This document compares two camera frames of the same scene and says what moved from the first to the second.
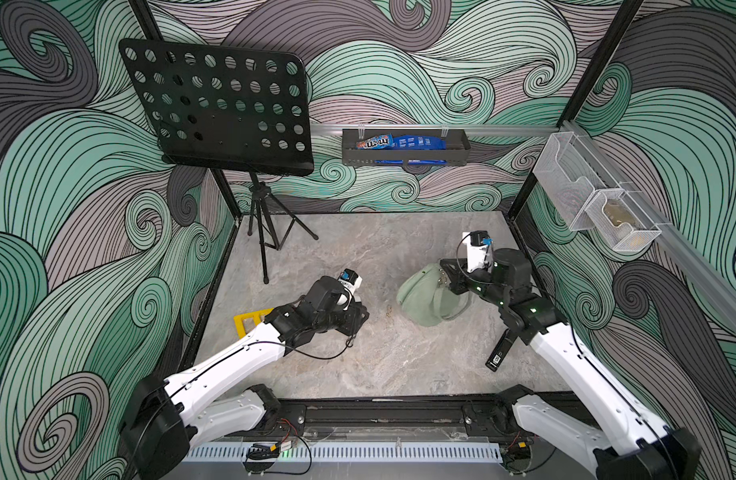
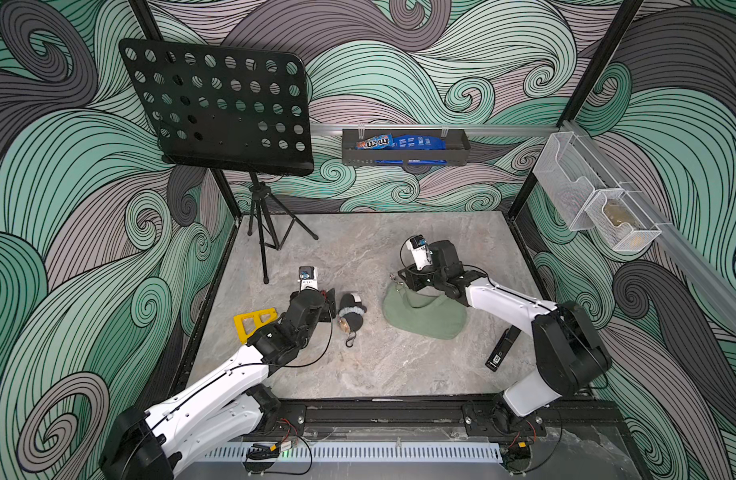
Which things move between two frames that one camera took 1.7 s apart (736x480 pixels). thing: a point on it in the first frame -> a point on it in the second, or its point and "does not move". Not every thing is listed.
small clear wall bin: (620, 221) does not move
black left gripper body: (344, 321) -> (324, 313)
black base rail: (491, 417) does not move
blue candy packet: (410, 142) does not move
